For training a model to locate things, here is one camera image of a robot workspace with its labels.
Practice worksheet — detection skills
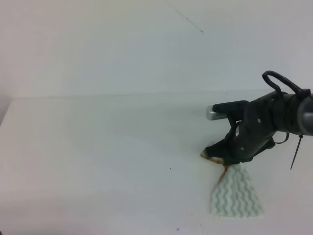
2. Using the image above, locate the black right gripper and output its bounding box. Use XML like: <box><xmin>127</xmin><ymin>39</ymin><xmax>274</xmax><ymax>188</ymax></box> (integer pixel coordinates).
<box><xmin>204</xmin><ymin>95</ymin><xmax>289</xmax><ymax>165</ymax></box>

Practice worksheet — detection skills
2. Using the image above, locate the brown coffee stain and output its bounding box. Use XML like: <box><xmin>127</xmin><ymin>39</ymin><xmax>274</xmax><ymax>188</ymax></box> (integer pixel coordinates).
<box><xmin>200</xmin><ymin>152</ymin><xmax>228</xmax><ymax>182</ymax></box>

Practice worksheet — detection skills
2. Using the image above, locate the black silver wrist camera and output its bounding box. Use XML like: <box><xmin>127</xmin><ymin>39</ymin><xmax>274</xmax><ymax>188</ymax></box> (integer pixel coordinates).
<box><xmin>206</xmin><ymin>100</ymin><xmax>249</xmax><ymax>122</ymax></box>

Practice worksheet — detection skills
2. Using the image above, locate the black zip tie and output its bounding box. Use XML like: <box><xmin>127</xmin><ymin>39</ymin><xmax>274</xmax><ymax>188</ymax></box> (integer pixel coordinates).
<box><xmin>290</xmin><ymin>135</ymin><xmax>303</xmax><ymax>170</ymax></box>

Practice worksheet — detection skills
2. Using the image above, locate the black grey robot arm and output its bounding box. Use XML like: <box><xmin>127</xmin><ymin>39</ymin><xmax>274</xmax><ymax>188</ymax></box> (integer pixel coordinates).
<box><xmin>201</xmin><ymin>92</ymin><xmax>313</xmax><ymax>165</ymax></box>

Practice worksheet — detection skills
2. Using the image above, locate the green white wavy rag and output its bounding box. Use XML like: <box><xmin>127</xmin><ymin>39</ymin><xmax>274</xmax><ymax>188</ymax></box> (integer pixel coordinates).
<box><xmin>201</xmin><ymin>152</ymin><xmax>264</xmax><ymax>219</ymax></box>

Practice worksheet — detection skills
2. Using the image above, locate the black looped cable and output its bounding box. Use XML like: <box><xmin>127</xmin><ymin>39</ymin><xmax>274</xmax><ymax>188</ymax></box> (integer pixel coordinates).
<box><xmin>262</xmin><ymin>70</ymin><xmax>312</xmax><ymax>98</ymax></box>

